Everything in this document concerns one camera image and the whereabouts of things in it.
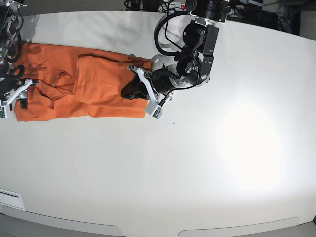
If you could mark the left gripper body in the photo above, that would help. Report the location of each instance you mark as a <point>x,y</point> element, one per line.
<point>159,82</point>

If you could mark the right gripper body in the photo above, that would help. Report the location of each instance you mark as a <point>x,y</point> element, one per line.
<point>15,91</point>

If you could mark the orange T-shirt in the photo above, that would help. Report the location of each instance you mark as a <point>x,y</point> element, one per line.
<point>75,82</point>

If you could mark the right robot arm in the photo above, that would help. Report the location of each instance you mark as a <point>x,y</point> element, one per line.
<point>11,23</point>

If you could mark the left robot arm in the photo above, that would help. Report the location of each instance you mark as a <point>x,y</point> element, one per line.
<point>195,58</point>

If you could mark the white power strip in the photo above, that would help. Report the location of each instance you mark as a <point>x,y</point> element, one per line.
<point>171,7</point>

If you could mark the white paper label sheet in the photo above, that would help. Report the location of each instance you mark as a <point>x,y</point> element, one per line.
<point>11,199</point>

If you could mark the black electronics box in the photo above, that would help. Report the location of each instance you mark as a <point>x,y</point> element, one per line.
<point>261,18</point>

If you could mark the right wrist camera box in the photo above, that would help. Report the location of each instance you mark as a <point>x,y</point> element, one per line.
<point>4,111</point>

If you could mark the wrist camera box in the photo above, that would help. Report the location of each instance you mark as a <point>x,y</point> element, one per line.
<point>153,109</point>
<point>4,111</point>

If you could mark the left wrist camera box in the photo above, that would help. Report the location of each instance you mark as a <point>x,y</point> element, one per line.
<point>153,109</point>

